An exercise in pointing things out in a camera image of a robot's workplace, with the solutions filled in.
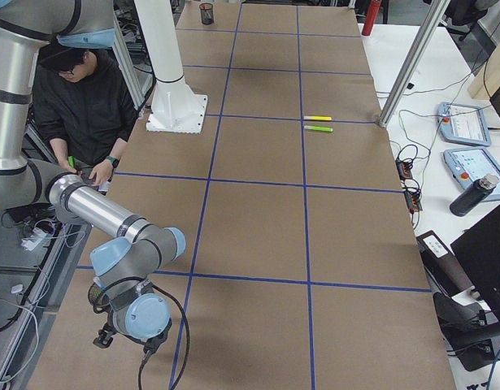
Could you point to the aluminium frame post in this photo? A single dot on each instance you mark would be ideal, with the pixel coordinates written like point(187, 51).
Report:
point(414, 55)

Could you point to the black water bottle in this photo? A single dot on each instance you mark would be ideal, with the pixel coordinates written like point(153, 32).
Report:
point(474, 194)

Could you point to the black monitor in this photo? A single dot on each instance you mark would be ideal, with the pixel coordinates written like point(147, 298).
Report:
point(478, 253)

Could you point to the green highlighter pen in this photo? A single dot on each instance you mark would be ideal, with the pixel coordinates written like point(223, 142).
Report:
point(317, 128)

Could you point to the brown box with label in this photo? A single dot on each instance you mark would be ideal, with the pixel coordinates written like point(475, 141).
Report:
point(442, 265)

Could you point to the near teach pendant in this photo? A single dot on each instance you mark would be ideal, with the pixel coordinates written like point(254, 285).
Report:
point(471, 163)

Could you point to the black orange connector box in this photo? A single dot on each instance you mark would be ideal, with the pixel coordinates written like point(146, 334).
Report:
point(410, 187)

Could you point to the far teach pendant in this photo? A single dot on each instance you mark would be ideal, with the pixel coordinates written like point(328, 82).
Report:
point(463, 124)

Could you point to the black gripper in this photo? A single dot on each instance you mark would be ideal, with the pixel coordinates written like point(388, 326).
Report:
point(102, 335)

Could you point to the person in black hoodie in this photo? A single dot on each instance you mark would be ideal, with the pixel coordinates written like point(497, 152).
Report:
point(83, 110)

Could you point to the far black mesh pen cup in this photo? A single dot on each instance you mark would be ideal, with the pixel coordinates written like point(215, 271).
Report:
point(203, 7)

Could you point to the near black mesh pen cup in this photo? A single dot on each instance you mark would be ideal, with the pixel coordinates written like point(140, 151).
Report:
point(98, 299)

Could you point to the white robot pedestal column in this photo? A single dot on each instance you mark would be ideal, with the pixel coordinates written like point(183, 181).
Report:
point(174, 106)

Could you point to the teach pendant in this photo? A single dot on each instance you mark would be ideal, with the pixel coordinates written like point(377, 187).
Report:
point(471, 163)
point(463, 124)

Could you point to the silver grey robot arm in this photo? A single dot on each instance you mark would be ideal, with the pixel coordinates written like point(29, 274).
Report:
point(136, 308)

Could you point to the yellow highlighter pen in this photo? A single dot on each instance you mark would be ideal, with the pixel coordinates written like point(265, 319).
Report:
point(317, 118)

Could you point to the red water bottle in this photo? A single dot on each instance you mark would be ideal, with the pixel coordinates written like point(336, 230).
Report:
point(370, 19)

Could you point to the black mesh pen cup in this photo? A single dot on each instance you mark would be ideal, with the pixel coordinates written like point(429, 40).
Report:
point(203, 7)
point(98, 299)

